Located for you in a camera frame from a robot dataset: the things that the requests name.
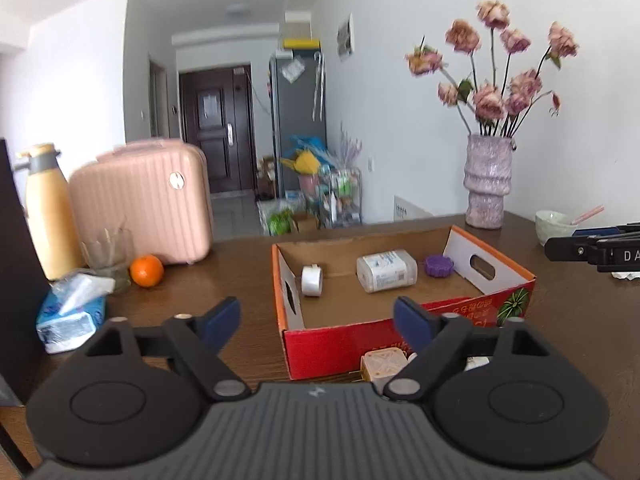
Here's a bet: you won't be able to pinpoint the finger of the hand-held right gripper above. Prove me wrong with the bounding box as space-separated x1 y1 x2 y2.
545 235 601 263
572 225 640 238

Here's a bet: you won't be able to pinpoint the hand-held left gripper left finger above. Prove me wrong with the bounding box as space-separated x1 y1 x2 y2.
80 296 252 403

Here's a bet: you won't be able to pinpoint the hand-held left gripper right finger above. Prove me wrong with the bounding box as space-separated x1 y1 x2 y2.
382 296 557 403

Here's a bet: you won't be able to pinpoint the peach lattice cube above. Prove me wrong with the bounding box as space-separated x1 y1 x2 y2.
360 347 407 386

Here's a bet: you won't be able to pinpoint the white pill bottle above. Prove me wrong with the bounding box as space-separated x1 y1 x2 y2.
356 249 418 293

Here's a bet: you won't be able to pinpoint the purple round lid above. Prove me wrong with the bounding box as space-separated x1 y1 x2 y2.
424 255 456 278

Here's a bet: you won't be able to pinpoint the red cardboard box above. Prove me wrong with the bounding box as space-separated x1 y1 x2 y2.
271 225 537 381

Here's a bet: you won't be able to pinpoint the clear tape roll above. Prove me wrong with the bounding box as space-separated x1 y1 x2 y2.
301 265 323 297

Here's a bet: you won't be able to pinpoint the pink spoon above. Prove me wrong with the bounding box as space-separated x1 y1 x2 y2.
570 205 605 226

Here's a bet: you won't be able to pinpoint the pale green bowl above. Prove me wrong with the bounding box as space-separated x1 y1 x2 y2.
535 210 576 247

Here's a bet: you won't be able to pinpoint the orange fruit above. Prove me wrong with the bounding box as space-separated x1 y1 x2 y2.
130 255 165 288

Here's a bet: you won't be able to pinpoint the pink textured vase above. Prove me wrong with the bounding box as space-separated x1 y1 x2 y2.
462 133 516 230

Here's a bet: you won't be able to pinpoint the white slatted panel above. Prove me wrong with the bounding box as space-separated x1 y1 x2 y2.
394 196 433 221

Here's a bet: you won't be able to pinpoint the green vegetable bag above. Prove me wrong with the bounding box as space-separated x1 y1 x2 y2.
267 209 296 236

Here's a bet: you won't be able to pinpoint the clear glass cup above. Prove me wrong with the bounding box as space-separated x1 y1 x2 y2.
81 227 135 292

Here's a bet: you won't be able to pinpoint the pink suitcase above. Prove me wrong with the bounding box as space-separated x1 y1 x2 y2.
67 139 215 273

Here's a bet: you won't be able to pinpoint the blue tissue pack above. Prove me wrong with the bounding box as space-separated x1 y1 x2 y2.
36 274 116 355

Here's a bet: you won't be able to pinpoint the dried pink roses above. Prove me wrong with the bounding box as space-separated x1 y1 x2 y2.
405 0 581 138

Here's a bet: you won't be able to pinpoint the dried lavender bunch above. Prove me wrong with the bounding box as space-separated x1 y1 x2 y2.
335 122 362 168

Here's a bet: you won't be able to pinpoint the dark brown entrance door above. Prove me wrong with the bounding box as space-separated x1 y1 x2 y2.
179 64 257 195

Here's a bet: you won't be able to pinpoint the yellow thermos bottle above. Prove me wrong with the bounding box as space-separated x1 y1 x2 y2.
15 143 86 281

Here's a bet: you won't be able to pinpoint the black paper bag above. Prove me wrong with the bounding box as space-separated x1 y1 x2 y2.
0 137 51 406

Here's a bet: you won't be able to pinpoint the grey fridge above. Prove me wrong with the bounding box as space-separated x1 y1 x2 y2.
269 50 328 196

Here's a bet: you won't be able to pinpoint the interior door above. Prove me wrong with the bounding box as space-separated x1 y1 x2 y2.
148 55 171 140

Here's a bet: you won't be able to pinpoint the white hanging umbrella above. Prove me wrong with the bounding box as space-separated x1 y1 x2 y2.
311 51 326 121

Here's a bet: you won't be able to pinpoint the paper sheet on fridge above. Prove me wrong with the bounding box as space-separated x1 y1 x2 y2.
280 57 306 83

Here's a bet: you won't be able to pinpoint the brown cardboard box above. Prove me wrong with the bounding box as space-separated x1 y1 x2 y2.
285 10 313 38

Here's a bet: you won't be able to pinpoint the wire storage rack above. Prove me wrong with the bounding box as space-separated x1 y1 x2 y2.
317 166 362 228

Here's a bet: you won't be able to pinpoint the white wall panel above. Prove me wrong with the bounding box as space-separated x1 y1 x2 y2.
336 12 355 62

